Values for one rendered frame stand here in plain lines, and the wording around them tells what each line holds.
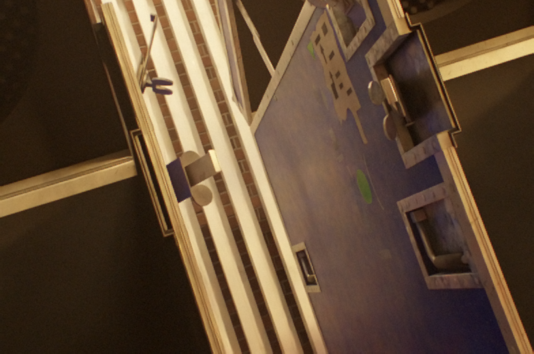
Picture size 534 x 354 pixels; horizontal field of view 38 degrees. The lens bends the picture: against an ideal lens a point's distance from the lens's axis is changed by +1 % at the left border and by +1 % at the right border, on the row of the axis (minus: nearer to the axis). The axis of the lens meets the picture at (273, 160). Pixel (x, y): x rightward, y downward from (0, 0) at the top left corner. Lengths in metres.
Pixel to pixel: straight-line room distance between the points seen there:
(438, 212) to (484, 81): 1.05
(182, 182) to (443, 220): 0.27
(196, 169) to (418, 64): 0.24
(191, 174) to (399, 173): 0.22
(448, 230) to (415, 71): 0.17
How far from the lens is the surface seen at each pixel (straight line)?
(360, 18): 0.84
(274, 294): 2.53
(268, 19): 1.61
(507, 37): 1.91
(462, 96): 1.81
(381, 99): 0.75
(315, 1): 0.85
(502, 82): 1.85
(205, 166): 0.76
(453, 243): 0.81
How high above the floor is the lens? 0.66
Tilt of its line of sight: 7 degrees up
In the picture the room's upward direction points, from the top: 19 degrees counter-clockwise
